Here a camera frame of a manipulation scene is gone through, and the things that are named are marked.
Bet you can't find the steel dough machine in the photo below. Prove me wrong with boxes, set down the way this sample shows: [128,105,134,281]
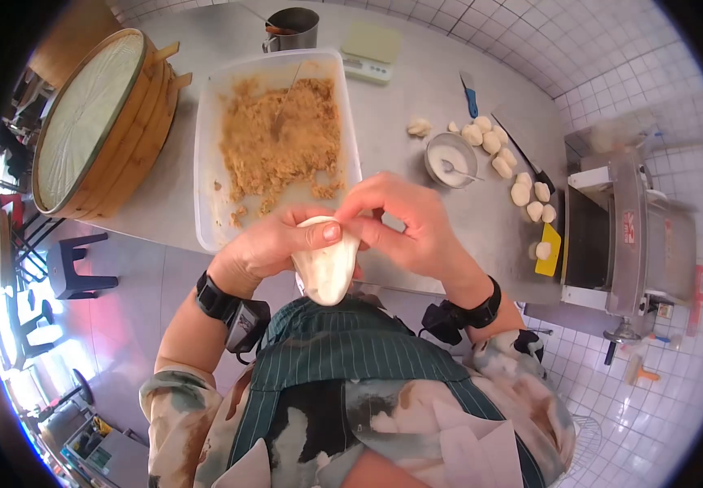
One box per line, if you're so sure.
[560,143,701,367]

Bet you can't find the person's right fingers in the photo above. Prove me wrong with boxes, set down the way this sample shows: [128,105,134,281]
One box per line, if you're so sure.
[382,204,428,248]

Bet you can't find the person's body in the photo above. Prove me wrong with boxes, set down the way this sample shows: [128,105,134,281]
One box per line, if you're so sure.
[139,293,578,488]

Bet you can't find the person's right hand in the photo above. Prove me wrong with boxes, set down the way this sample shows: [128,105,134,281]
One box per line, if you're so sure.
[333,172,494,295]

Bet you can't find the metal bowl of flour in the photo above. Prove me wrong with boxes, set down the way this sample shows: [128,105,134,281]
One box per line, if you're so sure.
[424,132,479,189]

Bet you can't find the thin metal utensil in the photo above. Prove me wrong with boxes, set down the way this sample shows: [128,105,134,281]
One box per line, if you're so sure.
[271,61,304,139]

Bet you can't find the pale green kitchen scale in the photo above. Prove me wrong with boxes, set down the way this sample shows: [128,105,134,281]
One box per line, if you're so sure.
[338,23,403,85]

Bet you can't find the person's left hand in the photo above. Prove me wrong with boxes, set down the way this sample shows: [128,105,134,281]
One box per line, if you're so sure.
[207,205,344,300]

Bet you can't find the metal pot with handle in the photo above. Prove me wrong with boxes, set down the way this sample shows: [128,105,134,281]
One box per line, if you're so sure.
[261,7,321,54]

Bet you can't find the white dough wrapper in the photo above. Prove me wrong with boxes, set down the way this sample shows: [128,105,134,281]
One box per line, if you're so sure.
[290,215,362,307]

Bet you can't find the black-handled cleaver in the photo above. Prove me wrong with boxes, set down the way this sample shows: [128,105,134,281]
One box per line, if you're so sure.
[491,112,556,195]

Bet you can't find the brown minced filling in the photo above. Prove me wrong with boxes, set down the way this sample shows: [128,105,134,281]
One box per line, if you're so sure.
[213,76,345,229]

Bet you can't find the person's right index finger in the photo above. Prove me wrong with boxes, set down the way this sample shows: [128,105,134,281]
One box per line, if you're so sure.
[333,176,396,223]

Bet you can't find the black plastic stool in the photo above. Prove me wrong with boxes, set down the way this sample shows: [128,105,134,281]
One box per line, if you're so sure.
[46,232,120,300]

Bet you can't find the blue-handled scraper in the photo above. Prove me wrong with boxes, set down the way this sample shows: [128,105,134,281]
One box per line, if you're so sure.
[459,70,479,120]

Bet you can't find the clear plastic container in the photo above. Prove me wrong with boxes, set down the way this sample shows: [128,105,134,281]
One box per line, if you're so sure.
[193,49,363,255]

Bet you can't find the row of dough pieces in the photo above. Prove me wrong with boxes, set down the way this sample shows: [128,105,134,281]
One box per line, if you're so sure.
[447,115,558,224]

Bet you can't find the black wrist band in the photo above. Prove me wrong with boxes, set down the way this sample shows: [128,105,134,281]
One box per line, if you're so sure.
[420,276,503,346]
[196,271,272,362]

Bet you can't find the person's right thumb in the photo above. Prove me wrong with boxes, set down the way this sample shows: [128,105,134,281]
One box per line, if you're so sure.
[340,218,401,260]

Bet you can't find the yellow plastic scraper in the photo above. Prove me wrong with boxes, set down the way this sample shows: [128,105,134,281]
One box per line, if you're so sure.
[534,222,563,278]

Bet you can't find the stack of bamboo steamers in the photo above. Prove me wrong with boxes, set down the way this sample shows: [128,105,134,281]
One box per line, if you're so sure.
[32,28,194,221]

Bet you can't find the metal spoon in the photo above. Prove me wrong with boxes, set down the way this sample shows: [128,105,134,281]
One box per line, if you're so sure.
[440,159,485,183]

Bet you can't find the person's left thumb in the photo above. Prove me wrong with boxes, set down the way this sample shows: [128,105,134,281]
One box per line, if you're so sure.
[290,221,344,251]

